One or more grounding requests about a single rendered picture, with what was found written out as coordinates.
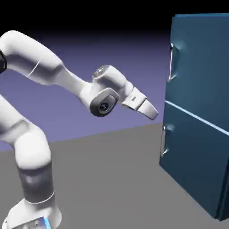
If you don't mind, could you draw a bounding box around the short silver door handle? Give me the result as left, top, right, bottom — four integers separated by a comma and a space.
160, 125, 170, 157

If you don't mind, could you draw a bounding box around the blue cabinet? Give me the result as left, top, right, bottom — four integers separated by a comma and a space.
159, 13, 229, 222

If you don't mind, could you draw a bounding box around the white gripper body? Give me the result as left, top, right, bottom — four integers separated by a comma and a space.
138, 98, 159, 120

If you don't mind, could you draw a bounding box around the short blue cabinet door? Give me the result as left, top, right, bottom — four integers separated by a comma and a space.
159, 101, 229, 219

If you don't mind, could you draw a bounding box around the tall blue cabinet door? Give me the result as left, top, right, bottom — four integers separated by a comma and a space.
165, 13, 229, 133

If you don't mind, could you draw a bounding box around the long silver door handle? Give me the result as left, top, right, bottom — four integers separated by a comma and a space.
167, 42, 179, 83

